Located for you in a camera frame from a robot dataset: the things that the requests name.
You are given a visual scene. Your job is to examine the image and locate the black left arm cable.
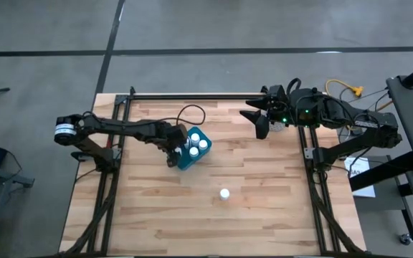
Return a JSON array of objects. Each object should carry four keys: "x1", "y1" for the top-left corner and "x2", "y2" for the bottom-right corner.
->
[{"x1": 156, "y1": 104, "x2": 207, "y2": 126}]

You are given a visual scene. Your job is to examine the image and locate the black aluminium table frame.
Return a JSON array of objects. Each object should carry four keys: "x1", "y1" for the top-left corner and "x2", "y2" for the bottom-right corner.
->
[{"x1": 61, "y1": 85, "x2": 364, "y2": 257}]

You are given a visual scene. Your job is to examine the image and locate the blue plastic basket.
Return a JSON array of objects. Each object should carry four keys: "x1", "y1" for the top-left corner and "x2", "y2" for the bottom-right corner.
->
[{"x1": 175, "y1": 125, "x2": 213, "y2": 171}]

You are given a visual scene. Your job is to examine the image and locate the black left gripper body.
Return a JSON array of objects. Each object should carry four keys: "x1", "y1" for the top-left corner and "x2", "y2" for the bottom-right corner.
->
[{"x1": 154, "y1": 122, "x2": 189, "y2": 151}]

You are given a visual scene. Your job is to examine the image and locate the white printed paper sheet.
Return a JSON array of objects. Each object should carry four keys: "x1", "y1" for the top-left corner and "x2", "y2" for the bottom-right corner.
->
[{"x1": 343, "y1": 156, "x2": 376, "y2": 199}]

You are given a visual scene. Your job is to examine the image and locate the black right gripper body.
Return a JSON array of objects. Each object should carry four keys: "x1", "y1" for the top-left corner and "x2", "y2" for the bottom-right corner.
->
[{"x1": 269, "y1": 85, "x2": 304, "y2": 126}]

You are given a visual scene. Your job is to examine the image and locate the yellow extension cable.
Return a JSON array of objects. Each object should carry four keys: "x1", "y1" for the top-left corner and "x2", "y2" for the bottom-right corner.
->
[{"x1": 325, "y1": 78, "x2": 394, "y2": 112}]

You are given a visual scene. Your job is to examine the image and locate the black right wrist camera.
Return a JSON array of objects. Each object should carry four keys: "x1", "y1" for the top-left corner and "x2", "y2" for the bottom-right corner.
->
[{"x1": 255, "y1": 114, "x2": 270, "y2": 140}]

